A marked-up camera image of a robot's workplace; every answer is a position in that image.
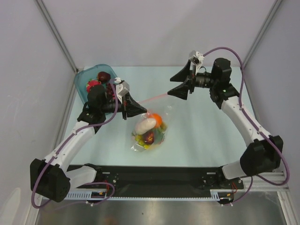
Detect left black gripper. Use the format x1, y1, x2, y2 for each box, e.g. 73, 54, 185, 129
100, 92, 147, 120

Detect clear zip top bag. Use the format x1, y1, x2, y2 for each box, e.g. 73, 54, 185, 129
131, 94, 175, 152

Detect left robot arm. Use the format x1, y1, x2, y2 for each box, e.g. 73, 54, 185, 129
30, 81, 147, 205

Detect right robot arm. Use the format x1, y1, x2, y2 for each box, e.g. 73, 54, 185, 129
167, 57, 283, 188

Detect fake orange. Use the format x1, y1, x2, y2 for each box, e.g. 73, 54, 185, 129
149, 113, 163, 126

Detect yellow fake banana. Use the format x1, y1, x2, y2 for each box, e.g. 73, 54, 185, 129
134, 135, 162, 151

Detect purple fake grapes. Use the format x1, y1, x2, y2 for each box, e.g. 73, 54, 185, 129
106, 83, 116, 99

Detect dark purple fake fruit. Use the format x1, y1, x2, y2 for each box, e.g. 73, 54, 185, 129
143, 131, 154, 144

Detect dark red fake apple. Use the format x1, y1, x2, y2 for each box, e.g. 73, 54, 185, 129
97, 71, 111, 83

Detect teal plastic bin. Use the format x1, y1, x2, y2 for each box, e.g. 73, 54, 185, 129
74, 64, 117, 109

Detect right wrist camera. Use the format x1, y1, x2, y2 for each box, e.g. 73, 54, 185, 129
189, 50, 204, 74

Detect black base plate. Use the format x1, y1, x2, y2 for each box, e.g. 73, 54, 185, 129
80, 165, 244, 198

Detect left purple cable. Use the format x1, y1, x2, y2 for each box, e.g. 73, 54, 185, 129
31, 79, 117, 209

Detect left white cable duct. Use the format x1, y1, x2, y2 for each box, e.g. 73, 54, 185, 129
65, 189, 108, 201

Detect white cable duct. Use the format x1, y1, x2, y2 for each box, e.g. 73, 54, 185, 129
65, 189, 108, 201
210, 189, 234, 201

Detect right white cable duct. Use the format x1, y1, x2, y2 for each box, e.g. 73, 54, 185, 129
210, 189, 234, 201

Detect right aluminium frame post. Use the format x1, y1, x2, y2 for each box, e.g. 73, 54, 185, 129
243, 0, 284, 68

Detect aluminium frame post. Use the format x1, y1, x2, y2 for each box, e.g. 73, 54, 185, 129
243, 0, 284, 68
34, 0, 78, 74

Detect aluminium rail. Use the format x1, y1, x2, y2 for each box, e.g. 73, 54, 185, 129
250, 172, 289, 192

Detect left aluminium frame post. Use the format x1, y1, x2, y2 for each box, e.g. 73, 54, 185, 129
34, 0, 78, 74

